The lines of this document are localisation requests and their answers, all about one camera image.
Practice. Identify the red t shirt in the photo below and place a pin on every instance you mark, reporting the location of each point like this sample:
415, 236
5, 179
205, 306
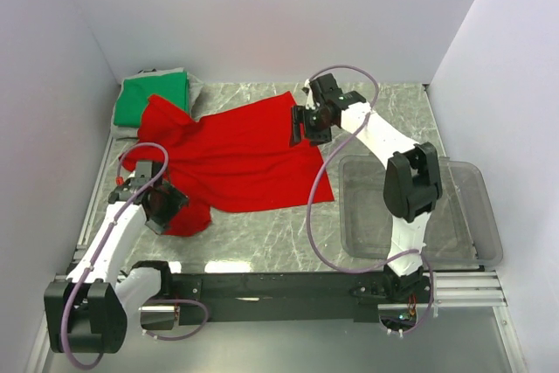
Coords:
235, 161

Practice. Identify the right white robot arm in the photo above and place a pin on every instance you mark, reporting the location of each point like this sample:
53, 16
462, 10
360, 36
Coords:
412, 182

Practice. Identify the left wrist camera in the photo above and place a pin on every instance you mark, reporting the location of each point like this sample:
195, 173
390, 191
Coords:
139, 177

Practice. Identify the clear plastic bin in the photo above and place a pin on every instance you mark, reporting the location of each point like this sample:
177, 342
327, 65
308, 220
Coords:
461, 234

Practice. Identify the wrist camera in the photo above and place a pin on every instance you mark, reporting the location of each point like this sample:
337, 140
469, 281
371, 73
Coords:
310, 102
139, 177

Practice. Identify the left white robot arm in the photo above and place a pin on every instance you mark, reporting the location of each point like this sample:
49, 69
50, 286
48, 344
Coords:
88, 312

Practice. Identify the aluminium rail frame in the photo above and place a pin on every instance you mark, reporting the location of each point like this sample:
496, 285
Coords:
273, 242

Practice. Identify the folded green t shirt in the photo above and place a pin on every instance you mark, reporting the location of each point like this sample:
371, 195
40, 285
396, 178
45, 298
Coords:
135, 92

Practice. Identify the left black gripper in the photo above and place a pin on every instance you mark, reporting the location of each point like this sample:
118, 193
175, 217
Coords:
175, 200

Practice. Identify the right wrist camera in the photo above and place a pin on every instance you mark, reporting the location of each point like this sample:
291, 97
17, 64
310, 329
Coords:
310, 102

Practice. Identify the black base beam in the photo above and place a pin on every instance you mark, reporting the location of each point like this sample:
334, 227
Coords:
288, 296

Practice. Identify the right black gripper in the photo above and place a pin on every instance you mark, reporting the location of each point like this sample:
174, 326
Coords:
299, 114

